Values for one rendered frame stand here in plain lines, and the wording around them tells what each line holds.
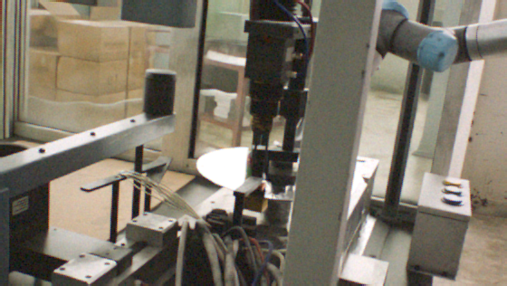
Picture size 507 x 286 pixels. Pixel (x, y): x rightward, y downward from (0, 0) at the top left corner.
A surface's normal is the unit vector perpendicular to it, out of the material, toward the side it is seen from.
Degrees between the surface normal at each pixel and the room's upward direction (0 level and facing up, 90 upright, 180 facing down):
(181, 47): 90
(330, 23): 90
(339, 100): 90
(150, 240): 90
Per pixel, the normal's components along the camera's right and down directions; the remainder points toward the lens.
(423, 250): -0.31, 0.20
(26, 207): 0.94, 0.18
